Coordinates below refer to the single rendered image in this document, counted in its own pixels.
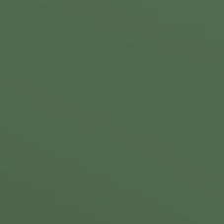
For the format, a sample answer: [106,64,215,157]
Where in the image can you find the green cupboard panel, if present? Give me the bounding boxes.
[0,0,224,224]

